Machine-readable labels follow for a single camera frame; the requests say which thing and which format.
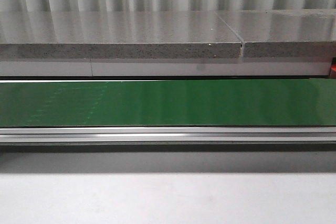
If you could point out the grey speckled stone slab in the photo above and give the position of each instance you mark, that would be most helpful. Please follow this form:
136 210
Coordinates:
116 35

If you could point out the green conveyor belt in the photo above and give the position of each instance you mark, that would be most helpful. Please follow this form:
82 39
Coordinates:
241 102

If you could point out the aluminium conveyor frame rail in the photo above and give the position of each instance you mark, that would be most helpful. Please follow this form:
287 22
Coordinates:
47 136

